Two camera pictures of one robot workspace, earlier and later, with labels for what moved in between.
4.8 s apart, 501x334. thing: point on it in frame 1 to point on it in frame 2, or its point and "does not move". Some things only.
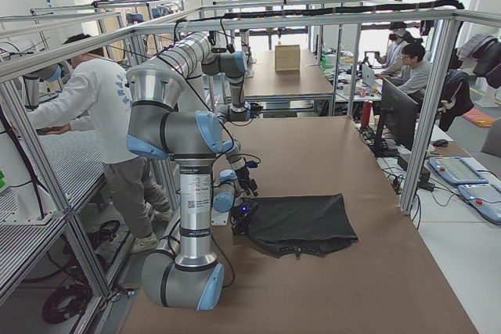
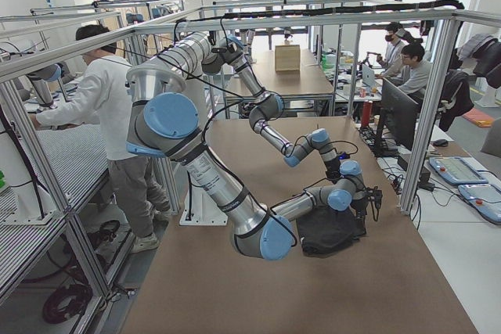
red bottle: (366, 113) does not move
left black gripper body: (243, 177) to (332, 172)
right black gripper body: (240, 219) to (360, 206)
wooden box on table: (287, 58) does not move
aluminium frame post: (450, 25) does not move
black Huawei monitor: (398, 119) does not move
